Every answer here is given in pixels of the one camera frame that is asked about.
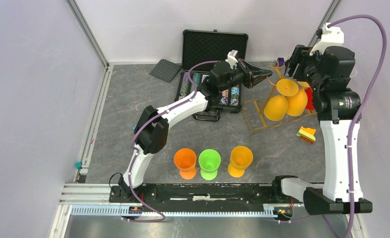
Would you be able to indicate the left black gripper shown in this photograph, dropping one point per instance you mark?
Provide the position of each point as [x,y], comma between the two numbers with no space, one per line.
[253,75]

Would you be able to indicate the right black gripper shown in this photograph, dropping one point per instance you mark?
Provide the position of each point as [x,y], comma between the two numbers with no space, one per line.
[301,55]

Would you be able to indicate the gold wine glass rack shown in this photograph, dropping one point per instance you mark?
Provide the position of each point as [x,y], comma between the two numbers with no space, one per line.
[254,109]

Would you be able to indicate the yellow wine glass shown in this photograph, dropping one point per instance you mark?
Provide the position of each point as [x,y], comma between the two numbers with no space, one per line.
[240,158]
[298,102]
[277,106]

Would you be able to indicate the yellow wine glass back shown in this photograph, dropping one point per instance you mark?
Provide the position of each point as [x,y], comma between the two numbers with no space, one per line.
[298,102]

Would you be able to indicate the red plastic wine glass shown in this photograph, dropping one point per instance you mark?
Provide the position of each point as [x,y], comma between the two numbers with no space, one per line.
[309,93]

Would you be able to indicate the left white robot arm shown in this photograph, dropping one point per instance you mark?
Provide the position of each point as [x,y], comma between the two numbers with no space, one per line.
[151,131]

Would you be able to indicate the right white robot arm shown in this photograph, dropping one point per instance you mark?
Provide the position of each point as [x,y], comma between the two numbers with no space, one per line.
[327,72]

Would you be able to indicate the green plastic wine glass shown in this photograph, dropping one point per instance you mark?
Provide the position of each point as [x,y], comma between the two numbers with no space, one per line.
[209,161]

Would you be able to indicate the orange plastic wine glass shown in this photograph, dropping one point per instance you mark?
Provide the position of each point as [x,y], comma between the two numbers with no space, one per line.
[185,161]

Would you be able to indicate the purple small block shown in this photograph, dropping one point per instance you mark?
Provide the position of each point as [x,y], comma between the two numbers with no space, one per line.
[280,61]

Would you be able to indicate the black poker chip case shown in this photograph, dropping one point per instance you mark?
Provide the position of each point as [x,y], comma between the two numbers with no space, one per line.
[201,46]

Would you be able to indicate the orange green toy brick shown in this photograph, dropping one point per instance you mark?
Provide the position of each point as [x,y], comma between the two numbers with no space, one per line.
[307,134]

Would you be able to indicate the dark grey foam pad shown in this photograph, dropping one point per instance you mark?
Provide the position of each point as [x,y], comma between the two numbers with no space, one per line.
[165,70]

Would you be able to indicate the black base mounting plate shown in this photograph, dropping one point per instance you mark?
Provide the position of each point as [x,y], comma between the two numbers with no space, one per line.
[200,197]

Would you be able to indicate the teal small object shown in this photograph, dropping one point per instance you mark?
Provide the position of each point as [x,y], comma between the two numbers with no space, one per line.
[78,165]

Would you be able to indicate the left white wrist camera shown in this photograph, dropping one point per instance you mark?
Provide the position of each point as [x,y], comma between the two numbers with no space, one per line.
[232,58]

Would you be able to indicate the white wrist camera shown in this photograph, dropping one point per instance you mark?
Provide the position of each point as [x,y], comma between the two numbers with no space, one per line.
[232,58]
[330,36]

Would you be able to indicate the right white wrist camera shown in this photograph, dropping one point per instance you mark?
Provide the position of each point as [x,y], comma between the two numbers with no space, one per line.
[330,36]

